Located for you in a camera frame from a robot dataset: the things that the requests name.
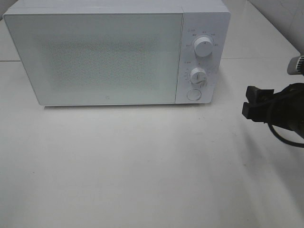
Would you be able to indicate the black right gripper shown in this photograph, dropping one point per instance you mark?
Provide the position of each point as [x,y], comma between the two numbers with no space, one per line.
[284,109]

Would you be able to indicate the round door release button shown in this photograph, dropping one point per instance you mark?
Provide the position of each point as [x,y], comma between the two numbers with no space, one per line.
[194,95]

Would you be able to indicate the white microwave knob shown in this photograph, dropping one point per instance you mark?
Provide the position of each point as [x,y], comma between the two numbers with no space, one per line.
[203,46]
[198,76]

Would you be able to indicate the white microwave door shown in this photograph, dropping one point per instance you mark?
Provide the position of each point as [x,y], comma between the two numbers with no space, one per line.
[99,59]

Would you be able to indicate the white microwave oven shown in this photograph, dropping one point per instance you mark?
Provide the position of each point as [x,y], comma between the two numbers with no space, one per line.
[199,18]

